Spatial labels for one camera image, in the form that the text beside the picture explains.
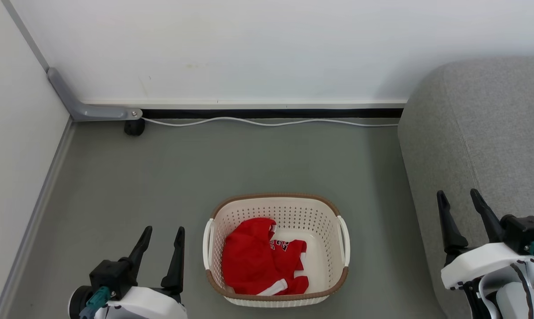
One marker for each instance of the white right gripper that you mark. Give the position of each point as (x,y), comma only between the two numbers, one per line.
(484,261)

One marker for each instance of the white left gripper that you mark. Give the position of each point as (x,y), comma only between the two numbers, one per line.
(147,305)

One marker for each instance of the red numbered jersey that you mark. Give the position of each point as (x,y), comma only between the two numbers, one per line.
(253,261)

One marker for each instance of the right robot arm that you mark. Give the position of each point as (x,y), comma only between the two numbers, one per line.
(510,297)

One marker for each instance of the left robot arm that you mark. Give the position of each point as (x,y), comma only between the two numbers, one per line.
(79,301)

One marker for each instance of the grey fabric sofa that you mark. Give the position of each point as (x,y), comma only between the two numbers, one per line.
(484,133)

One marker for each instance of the grey skirting strip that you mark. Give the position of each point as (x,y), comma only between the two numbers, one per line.
(41,208)

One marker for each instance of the cream laundry basket brown rim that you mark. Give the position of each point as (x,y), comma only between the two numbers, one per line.
(276,206)

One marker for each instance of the black caster wheel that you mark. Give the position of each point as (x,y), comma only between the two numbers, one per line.
(134,127)

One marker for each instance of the grey metal partition foot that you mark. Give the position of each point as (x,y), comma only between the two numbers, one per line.
(94,112)

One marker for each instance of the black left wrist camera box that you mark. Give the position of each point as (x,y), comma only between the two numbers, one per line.
(110,277)

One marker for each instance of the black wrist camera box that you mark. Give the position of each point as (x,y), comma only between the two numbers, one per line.
(524,230)
(110,277)

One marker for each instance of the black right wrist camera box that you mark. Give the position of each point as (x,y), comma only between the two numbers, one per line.
(524,230)

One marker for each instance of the silver partition bottom rail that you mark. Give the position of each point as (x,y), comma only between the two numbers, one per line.
(249,104)

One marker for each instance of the grey partition frame strip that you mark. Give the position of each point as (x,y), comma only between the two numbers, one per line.
(25,33)

